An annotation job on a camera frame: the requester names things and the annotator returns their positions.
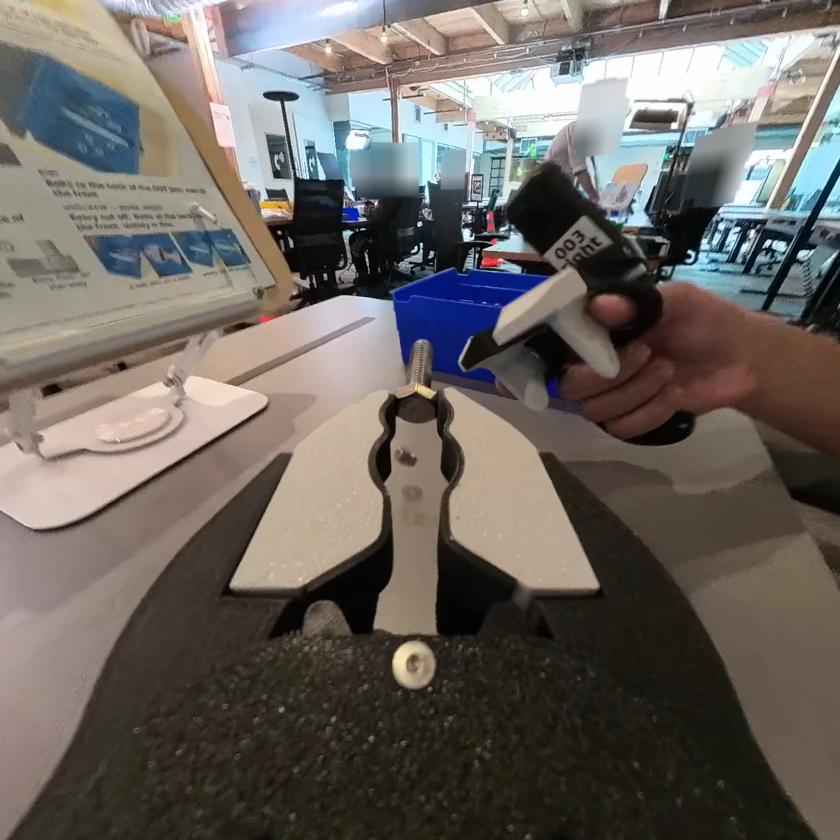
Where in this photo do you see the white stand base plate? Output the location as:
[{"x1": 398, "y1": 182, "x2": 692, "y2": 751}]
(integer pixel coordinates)
[{"x1": 0, "y1": 375, "x2": 270, "y2": 531}]

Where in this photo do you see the person's right hand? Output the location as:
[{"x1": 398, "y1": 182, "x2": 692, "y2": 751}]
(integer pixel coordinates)
[{"x1": 561, "y1": 281, "x2": 757, "y2": 441}]

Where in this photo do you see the wooden board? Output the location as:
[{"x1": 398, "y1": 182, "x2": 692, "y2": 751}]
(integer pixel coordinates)
[{"x1": 146, "y1": 5, "x2": 294, "y2": 317}]

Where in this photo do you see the black floor lamp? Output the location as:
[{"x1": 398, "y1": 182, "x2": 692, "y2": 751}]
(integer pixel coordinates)
[{"x1": 262, "y1": 89, "x2": 309, "y2": 183}]

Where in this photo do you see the blue plastic bin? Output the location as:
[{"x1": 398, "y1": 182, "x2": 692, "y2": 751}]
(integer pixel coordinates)
[{"x1": 392, "y1": 267, "x2": 560, "y2": 399}]

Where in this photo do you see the silver hex bolt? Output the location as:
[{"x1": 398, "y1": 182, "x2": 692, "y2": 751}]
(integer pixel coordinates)
[{"x1": 395, "y1": 339, "x2": 438, "y2": 422}]

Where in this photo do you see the instruction sheet sign holder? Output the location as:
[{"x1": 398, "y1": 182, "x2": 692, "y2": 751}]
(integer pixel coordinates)
[{"x1": 0, "y1": 0, "x2": 278, "y2": 457}]

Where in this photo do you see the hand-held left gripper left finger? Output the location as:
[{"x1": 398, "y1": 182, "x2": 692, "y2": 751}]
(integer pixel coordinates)
[{"x1": 228, "y1": 389, "x2": 398, "y2": 597}]

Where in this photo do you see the black office chair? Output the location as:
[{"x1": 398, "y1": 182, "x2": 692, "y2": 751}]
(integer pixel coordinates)
[
  {"x1": 425, "y1": 181, "x2": 494, "y2": 275},
  {"x1": 287, "y1": 176, "x2": 350, "y2": 299}
]

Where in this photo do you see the brown wooden table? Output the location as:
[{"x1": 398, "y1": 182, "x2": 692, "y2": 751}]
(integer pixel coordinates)
[{"x1": 481, "y1": 231, "x2": 559, "y2": 275}]

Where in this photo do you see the black metal pole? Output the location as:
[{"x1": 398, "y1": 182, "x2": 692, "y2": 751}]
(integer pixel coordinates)
[{"x1": 760, "y1": 154, "x2": 840, "y2": 312}]

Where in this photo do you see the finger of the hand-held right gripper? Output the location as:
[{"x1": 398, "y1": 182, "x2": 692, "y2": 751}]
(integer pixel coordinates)
[
  {"x1": 495, "y1": 346, "x2": 551, "y2": 412},
  {"x1": 458, "y1": 268, "x2": 622, "y2": 380}
]

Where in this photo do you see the person's right forearm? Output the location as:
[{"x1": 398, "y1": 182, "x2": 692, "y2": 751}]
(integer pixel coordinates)
[{"x1": 738, "y1": 307, "x2": 840, "y2": 460}]

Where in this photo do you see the ceiling projector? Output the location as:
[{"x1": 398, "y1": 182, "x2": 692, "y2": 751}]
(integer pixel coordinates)
[{"x1": 550, "y1": 45, "x2": 586, "y2": 86}]

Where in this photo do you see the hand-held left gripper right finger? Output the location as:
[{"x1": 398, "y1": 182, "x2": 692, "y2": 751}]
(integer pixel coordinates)
[{"x1": 438, "y1": 387, "x2": 602, "y2": 598}]

